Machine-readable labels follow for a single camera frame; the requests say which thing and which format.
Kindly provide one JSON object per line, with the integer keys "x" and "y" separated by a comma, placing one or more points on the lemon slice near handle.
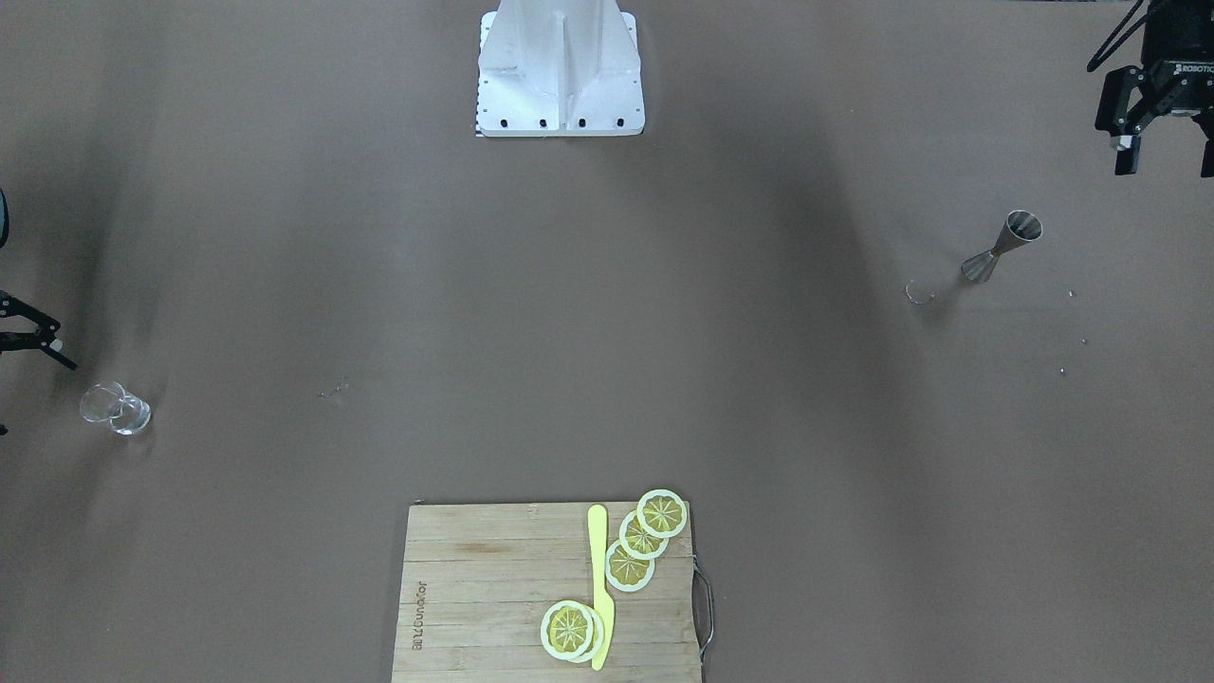
{"x": 662, "y": 513}

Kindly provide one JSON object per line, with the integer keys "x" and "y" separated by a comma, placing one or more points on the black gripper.
{"x": 1179, "y": 83}

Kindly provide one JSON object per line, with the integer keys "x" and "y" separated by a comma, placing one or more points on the yellow plastic knife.
{"x": 603, "y": 603}

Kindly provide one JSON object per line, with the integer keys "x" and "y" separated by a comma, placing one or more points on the steel double jigger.
{"x": 1018, "y": 229}

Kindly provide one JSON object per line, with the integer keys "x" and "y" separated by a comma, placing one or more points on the lemon slice by knife blade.
{"x": 573, "y": 632}

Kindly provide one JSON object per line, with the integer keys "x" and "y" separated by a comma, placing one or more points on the white camera pole base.
{"x": 559, "y": 69}

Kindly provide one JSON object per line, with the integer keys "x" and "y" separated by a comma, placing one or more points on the small clear glass cup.
{"x": 110, "y": 404}

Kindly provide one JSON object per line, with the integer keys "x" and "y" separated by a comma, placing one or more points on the wooden cutting board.
{"x": 478, "y": 577}

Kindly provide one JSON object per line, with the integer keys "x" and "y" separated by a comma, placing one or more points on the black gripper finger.
{"x": 43, "y": 338}

